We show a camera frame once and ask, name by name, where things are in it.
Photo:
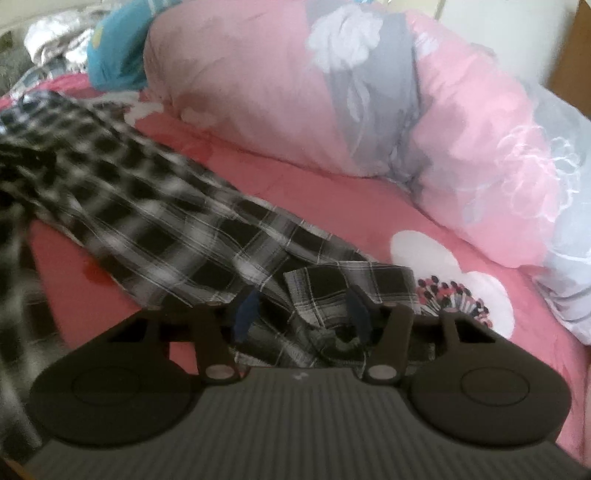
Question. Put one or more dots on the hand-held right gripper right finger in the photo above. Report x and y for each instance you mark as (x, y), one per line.
(360, 316)

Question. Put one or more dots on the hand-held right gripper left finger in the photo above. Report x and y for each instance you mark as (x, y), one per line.
(245, 316)

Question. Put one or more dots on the black white plaid shirt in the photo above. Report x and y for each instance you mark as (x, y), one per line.
(161, 217)

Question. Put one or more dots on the pink floral bedsheet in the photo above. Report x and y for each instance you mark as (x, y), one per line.
(369, 217)

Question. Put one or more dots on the pink grey floral duvet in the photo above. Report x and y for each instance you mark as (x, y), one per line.
(323, 92)

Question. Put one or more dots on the blue cushion with yellow dot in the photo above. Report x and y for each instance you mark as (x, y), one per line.
(120, 50)

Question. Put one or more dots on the patchwork lace-edged quilt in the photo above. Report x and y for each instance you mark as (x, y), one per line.
(51, 74)

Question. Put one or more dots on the brown wooden door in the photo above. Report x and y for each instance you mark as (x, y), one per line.
(572, 69)

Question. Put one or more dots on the white fluffy blanket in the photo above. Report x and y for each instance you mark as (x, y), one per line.
(60, 37)

